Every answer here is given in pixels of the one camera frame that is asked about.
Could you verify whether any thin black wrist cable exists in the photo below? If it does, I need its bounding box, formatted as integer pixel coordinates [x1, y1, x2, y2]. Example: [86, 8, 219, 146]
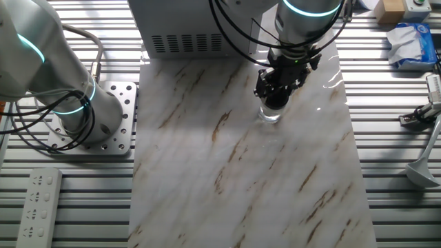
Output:
[214, 0, 354, 51]

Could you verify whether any looped black cable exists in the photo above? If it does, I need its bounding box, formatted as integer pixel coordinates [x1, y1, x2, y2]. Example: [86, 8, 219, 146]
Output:
[0, 90, 96, 152]

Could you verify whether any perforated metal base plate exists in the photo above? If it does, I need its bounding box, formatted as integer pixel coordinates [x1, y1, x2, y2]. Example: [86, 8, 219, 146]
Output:
[47, 81, 138, 156]

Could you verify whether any white marble pattern board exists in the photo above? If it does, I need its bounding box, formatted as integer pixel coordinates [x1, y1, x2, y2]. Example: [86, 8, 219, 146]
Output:
[127, 20, 378, 248]

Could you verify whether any thick grey cable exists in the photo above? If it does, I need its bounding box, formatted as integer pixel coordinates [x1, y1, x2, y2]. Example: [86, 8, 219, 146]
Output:
[60, 23, 104, 84]

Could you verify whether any silver ribbed depth camera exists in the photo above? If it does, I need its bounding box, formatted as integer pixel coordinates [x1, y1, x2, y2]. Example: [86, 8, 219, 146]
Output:
[426, 73, 441, 104]

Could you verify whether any blue white tissue pack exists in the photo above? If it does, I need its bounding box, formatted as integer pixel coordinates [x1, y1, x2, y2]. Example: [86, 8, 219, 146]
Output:
[385, 22, 439, 72]

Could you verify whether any small clear glass jar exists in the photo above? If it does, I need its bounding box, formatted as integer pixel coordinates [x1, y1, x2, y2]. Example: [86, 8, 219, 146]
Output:
[258, 103, 285, 125]

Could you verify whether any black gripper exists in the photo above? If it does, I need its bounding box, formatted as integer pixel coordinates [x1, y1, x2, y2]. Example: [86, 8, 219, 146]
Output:
[254, 47, 322, 103]

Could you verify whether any thick black wrist cable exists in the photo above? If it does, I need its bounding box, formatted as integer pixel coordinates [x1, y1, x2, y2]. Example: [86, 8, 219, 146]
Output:
[208, 0, 273, 68]

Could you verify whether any grey push button box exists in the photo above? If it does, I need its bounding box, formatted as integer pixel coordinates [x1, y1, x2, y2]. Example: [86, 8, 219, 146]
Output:
[402, 0, 432, 20]

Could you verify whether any small cardboard box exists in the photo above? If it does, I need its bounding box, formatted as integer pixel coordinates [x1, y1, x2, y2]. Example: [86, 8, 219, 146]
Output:
[373, 0, 407, 24]

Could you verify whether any grey plastic ladle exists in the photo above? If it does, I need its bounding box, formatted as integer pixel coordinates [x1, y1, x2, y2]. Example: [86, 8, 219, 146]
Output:
[404, 113, 441, 189]

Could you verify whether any silver metal vented box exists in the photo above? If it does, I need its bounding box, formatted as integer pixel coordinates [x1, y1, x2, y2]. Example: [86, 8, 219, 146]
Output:
[126, 0, 263, 60]

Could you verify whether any white power strip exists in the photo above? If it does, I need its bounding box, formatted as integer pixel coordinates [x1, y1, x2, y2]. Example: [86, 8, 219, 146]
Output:
[15, 167, 63, 248]

